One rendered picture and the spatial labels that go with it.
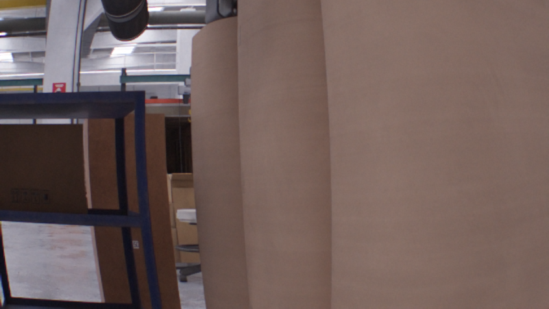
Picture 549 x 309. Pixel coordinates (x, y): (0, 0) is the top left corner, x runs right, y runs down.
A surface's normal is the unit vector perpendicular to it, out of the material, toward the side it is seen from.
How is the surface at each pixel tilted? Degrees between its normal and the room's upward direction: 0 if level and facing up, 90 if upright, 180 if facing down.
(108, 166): 90
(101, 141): 90
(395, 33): 90
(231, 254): 90
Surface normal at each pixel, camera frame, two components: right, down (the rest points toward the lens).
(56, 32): 0.38, -0.09
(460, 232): -0.15, -0.07
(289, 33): -0.52, -0.05
